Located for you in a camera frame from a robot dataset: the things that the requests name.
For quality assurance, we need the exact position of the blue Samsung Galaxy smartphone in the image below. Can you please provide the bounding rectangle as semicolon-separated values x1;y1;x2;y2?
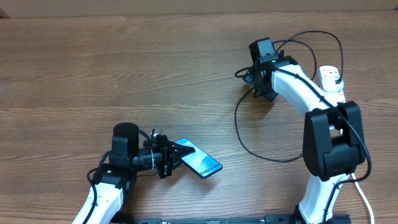
175;138;223;179

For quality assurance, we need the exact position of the black USB charging cable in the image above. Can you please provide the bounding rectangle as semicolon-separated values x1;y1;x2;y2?
233;30;345;164

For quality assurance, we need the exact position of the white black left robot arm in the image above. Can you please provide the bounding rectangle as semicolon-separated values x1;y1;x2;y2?
73;123;195;223

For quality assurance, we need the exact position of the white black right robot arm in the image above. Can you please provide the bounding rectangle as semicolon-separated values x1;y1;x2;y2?
235;38;372;223

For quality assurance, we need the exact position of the white charger plug adapter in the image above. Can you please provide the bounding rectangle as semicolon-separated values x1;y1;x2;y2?
321;77;344;93

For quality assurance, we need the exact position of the white power strip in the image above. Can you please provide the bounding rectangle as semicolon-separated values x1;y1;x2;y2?
318;65;346;103

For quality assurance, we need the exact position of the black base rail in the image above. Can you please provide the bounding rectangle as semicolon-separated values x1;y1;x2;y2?
111;213;352;224

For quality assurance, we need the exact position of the white power strip cord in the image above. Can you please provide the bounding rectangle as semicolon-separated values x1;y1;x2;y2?
350;172;376;224

